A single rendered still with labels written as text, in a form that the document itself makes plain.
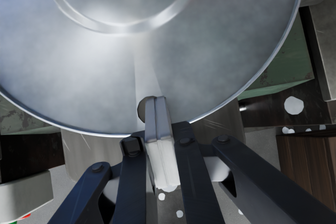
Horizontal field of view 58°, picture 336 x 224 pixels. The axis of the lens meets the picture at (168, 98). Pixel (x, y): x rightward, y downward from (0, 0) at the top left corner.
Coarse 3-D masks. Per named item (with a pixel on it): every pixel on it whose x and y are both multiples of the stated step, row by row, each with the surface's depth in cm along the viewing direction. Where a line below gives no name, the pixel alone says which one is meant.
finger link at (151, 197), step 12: (120, 144) 15; (132, 144) 15; (132, 156) 15; (144, 156) 15; (132, 168) 14; (144, 168) 14; (120, 180) 13; (132, 180) 13; (144, 180) 13; (120, 192) 12; (132, 192) 12; (144, 192) 12; (120, 204) 12; (132, 204) 11; (144, 204) 11; (156, 204) 15; (120, 216) 11; (132, 216) 11; (144, 216) 11; (156, 216) 14
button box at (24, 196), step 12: (12, 180) 41; (24, 180) 42; (36, 180) 46; (48, 180) 50; (0, 192) 38; (12, 192) 39; (24, 192) 42; (36, 192) 45; (48, 192) 49; (0, 204) 38; (12, 204) 39; (24, 204) 41; (36, 204) 44; (0, 216) 38; (12, 216) 38
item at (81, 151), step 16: (144, 112) 23; (224, 112) 23; (192, 128) 23; (208, 128) 23; (224, 128) 23; (240, 128) 23; (64, 144) 23; (80, 144) 23; (96, 144) 23; (112, 144) 23; (80, 160) 23; (96, 160) 23; (112, 160) 23; (80, 176) 23
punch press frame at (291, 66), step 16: (288, 48) 37; (304, 48) 37; (272, 64) 37; (288, 64) 37; (304, 64) 37; (256, 80) 37; (272, 80) 37; (288, 80) 37; (304, 80) 38; (0, 96) 38; (240, 96) 45; (0, 112) 38; (16, 112) 38; (0, 128) 37; (16, 128) 37; (32, 128) 37; (48, 128) 41
